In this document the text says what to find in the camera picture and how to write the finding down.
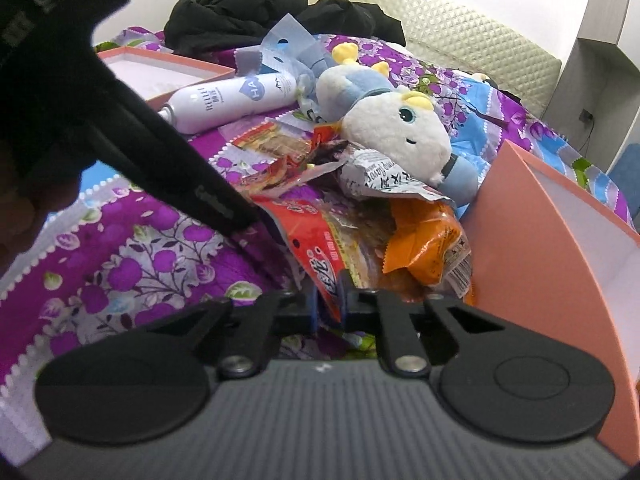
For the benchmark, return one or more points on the light blue dotted wrapper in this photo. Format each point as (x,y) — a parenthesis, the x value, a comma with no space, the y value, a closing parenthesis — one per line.
(280,45)

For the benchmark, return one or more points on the pink box lid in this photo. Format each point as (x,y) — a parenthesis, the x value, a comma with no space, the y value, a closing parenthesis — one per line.
(165,67)

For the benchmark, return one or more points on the pink cardboard box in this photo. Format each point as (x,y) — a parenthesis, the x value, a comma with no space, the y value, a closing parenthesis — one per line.
(525,240)

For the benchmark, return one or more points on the white black-print snack packet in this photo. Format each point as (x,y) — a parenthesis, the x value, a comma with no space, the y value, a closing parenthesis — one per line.
(380,175)

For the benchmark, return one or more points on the white wardrobe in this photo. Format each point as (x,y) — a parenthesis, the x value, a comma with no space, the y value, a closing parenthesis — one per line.
(600,60)

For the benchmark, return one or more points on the white spray bottle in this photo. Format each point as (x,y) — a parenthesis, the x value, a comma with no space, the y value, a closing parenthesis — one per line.
(225,102)

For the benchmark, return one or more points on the person's left hand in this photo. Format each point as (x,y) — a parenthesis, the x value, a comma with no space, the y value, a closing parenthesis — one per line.
(35,205)

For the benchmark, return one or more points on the purple floral duvet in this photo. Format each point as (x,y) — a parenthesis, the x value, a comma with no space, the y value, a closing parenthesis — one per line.
(150,240)

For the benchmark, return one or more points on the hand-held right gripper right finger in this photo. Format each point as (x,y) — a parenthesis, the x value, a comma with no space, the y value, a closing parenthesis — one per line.
(346,300)

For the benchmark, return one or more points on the blue white plush toy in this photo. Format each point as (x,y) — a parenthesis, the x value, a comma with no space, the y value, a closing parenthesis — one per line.
(395,125)

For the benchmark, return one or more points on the blue cushion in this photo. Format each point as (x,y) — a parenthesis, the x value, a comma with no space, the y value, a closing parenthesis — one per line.
(627,170)

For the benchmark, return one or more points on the beige quilted headboard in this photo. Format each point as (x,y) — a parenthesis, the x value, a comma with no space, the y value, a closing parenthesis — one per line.
(450,35)

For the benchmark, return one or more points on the wall socket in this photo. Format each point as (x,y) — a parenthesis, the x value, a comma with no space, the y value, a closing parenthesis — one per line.
(586,116)

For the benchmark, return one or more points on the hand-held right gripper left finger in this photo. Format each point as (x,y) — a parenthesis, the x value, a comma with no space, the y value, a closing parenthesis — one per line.
(313,312)

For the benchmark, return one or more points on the dark snack packet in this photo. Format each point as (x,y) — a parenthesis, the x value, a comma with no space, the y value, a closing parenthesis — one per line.
(327,152)

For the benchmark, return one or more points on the red gold snack packet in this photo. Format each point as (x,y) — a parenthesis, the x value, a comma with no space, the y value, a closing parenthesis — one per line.
(270,142)

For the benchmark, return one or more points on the black jacket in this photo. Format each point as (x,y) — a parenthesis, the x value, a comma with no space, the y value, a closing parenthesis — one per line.
(225,15)

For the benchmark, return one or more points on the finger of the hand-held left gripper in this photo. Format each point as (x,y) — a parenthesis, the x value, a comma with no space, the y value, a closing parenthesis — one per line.
(190,175)

